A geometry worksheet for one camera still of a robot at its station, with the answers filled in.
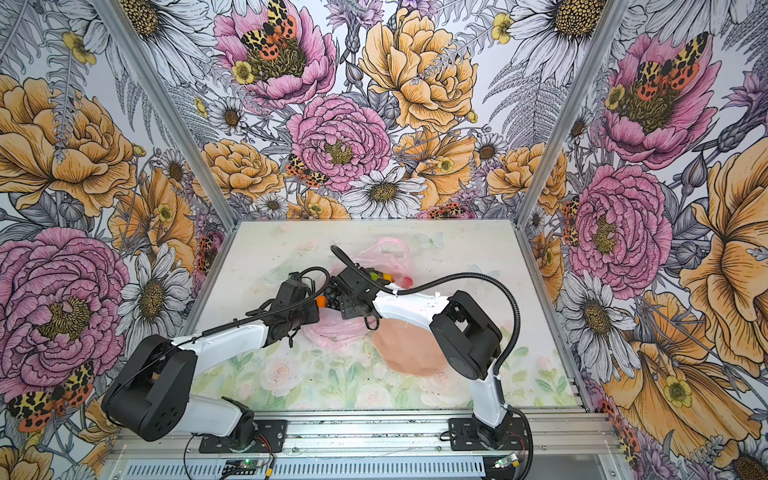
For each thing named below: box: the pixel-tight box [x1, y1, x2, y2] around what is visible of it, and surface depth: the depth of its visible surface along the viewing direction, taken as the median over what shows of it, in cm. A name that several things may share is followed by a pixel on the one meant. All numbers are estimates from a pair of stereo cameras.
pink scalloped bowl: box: [372, 318, 448, 375], surface depth 89 cm
